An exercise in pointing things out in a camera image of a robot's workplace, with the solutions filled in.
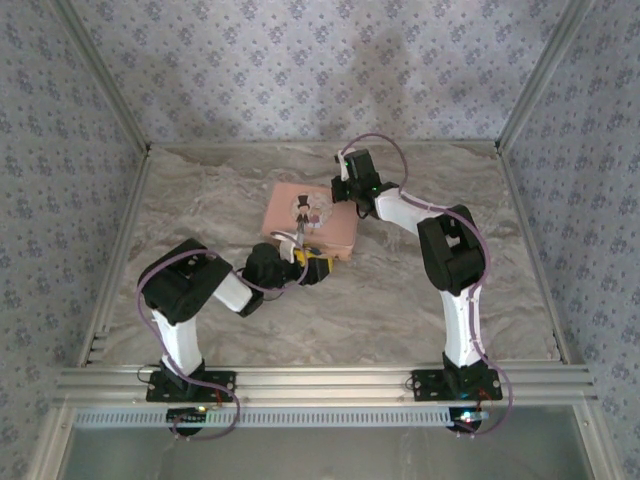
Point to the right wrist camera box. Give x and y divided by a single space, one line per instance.
346 170

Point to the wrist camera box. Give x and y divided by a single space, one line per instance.
287 246
346 170

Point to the wide aluminium mounting rail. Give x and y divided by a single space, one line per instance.
320 385

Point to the aluminium side rail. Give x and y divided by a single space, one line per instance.
125 240
530 240

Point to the aluminium frame leg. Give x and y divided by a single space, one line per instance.
597 445
50 445

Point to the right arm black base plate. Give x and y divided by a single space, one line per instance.
427 385

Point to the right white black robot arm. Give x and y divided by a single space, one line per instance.
450 250

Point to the aluminium corner post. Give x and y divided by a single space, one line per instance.
105 80
542 80

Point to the pink tin box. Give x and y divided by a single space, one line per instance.
330 225

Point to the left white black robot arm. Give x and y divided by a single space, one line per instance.
175 285

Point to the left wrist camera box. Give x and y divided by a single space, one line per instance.
287 246

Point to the thin aluminium back rail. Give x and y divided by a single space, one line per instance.
250 144

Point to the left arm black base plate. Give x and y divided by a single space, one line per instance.
220 387

